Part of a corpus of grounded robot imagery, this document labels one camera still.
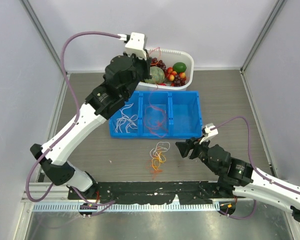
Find white plastic basket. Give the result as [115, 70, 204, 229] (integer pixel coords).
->
[136, 47, 194, 91]

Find right blue bin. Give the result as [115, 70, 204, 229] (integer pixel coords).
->
[170, 91, 203, 139]

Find red grape bunch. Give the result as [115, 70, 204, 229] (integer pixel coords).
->
[150, 57, 167, 71]

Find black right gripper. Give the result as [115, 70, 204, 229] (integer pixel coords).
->
[175, 134, 220, 175]

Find left blue bin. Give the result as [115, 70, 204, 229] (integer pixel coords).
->
[108, 91, 140, 139]

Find green melon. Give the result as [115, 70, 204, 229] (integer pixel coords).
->
[144, 66, 165, 85]

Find red yellow peaches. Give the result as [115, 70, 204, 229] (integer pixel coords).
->
[164, 67, 187, 87]

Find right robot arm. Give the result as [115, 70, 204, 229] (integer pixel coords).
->
[175, 138, 300, 223]

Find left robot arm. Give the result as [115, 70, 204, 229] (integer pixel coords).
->
[30, 54, 152, 200]

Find green mango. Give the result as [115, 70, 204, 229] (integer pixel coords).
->
[172, 62, 187, 74]

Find white slotted cable duct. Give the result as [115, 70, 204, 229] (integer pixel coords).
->
[32, 201, 220, 213]

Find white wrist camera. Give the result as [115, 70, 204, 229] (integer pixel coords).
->
[199, 123, 219, 144]
[118, 32, 148, 60]

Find aluminium frame rail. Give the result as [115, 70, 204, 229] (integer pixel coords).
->
[29, 182, 69, 203]

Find yellow cable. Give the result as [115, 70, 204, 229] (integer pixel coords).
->
[151, 149, 168, 168]

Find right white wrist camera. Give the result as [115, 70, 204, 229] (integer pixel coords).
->
[199, 123, 219, 144]

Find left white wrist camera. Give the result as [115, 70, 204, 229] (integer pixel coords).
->
[118, 32, 148, 60]

